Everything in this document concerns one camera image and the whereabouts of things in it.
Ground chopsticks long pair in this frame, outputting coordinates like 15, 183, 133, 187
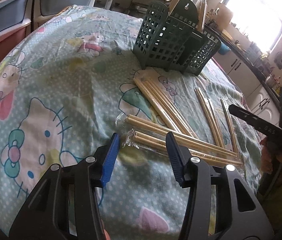
123, 114, 239, 159

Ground white kitchen cabinets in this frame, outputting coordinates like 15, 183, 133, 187
213, 29, 282, 126

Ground bright kitchen window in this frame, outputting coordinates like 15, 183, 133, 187
223, 0, 282, 53

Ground right hand holding gripper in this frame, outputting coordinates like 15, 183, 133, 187
257, 138, 282, 233

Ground wrapped chopsticks bundle upper left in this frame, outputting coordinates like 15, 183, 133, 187
133, 77, 198, 139

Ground wrapped chopsticks right pair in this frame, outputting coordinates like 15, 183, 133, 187
195, 87, 225, 148

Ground Hello Kitty patterned tablecloth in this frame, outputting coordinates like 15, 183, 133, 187
0, 4, 263, 240

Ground blue hanging bowl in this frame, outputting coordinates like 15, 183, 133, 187
218, 42, 231, 55

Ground dark green utensil basket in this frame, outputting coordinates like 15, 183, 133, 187
133, 0, 221, 76

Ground chopsticks leaning in basket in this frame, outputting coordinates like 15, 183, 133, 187
197, 0, 207, 33

